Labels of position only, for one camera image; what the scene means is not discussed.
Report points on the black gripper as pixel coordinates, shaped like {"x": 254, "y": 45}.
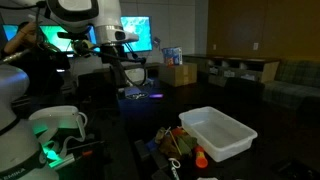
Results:
{"x": 115, "y": 63}

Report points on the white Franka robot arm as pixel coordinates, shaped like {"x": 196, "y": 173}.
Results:
{"x": 13, "y": 150}

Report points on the white box device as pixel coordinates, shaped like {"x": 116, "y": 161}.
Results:
{"x": 135, "y": 75}

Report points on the blue storage box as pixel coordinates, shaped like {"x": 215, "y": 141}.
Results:
{"x": 132, "y": 91}

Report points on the blue white carton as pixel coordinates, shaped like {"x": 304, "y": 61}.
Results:
{"x": 171, "y": 56}

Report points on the cardboard box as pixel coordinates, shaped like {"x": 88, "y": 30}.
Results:
{"x": 176, "y": 75}

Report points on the person in dark clothes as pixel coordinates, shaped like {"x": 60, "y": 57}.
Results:
{"x": 36, "y": 70}

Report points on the white VR headset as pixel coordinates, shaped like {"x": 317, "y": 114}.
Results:
{"x": 56, "y": 116}

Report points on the blue bean bag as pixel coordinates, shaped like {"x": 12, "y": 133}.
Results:
{"x": 151, "y": 145}

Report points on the black rectangular block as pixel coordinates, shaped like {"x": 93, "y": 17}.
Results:
{"x": 160, "y": 160}
{"x": 142, "y": 150}
{"x": 161, "y": 175}

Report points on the red soft toy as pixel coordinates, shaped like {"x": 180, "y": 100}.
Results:
{"x": 177, "y": 131}

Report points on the brown plush toy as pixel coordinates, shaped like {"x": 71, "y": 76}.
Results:
{"x": 166, "y": 146}

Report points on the thin wooden stick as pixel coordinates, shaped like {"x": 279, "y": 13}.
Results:
{"x": 175, "y": 143}

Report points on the orange tipped screwdriver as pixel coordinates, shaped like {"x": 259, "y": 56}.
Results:
{"x": 71, "y": 158}

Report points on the green felt toy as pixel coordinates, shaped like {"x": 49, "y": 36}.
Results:
{"x": 187, "y": 141}

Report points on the small blue monitor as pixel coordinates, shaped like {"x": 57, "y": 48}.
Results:
{"x": 10, "y": 31}

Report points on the wooden shelf cabinet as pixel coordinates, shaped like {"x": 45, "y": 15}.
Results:
{"x": 233, "y": 68}

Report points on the white plastic bin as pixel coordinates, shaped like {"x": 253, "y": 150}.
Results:
{"x": 216, "y": 133}

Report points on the white green marker pen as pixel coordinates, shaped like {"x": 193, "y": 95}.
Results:
{"x": 175, "y": 172}

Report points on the orange cylinder toy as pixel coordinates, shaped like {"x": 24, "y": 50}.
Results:
{"x": 201, "y": 160}

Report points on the green plaid sofa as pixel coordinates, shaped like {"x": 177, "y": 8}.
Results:
{"x": 293, "y": 83}

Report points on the black flat device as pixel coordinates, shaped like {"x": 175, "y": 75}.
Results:
{"x": 295, "y": 170}

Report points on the yellowish wrist camera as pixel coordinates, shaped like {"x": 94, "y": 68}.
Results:
{"x": 83, "y": 46}

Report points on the large wall monitor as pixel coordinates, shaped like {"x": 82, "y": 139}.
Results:
{"x": 140, "y": 33}

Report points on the black camera on tripod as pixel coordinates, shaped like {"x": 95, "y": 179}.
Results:
{"x": 66, "y": 35}

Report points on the medium wall monitor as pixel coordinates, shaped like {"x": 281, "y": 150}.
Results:
{"x": 53, "y": 38}

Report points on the white wall outlet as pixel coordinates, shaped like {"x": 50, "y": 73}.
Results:
{"x": 255, "y": 46}

